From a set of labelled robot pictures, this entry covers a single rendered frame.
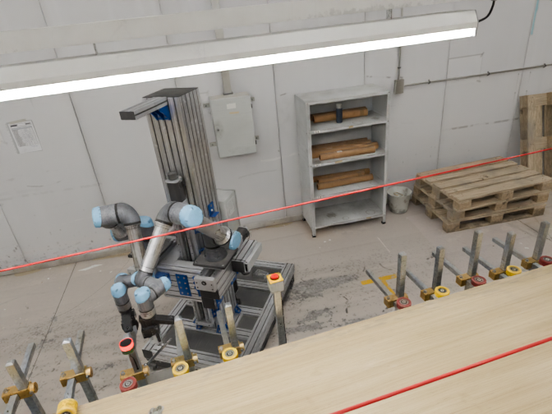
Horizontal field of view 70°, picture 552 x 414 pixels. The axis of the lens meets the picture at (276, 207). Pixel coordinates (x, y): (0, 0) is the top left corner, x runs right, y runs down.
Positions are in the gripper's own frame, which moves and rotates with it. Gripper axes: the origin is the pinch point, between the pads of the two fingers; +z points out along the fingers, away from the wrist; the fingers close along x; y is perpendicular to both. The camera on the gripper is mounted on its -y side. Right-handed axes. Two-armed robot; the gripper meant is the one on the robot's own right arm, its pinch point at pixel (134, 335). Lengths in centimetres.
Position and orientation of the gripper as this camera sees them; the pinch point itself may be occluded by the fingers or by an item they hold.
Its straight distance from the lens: 255.5
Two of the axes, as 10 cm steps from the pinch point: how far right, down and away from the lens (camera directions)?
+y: -2.9, -4.5, 8.5
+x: -9.5, 2.1, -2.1
